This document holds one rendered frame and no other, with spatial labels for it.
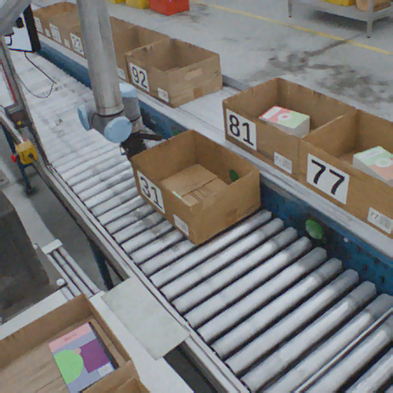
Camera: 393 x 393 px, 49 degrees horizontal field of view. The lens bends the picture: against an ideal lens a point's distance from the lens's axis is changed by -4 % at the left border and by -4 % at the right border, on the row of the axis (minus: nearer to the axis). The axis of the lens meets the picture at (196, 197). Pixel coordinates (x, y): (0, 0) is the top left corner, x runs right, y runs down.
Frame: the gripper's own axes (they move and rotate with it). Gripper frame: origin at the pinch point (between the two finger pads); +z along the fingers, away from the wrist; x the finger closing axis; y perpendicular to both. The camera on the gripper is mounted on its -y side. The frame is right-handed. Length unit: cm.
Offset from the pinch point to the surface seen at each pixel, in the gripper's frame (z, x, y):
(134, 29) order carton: -22, -102, -57
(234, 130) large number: -14.8, 22.1, -28.7
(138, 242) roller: 5.9, 28.0, 21.0
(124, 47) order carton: -13, -102, -48
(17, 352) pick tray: 3, 46, 71
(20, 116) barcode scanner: -26, -34, 33
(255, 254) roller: 5, 60, -5
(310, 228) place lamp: -1, 68, -21
